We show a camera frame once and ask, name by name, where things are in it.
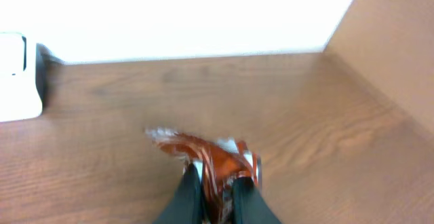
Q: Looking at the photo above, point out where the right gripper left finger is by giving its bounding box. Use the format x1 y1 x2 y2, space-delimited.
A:
153 164 203 224

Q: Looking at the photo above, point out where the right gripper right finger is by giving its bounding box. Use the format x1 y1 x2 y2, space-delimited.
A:
233 177 281 224

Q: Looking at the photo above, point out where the orange snack bar wrapper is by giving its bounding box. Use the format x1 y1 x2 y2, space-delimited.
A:
146 128 262 223

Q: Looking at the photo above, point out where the white barcode scanner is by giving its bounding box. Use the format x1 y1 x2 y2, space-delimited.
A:
1 32 46 122

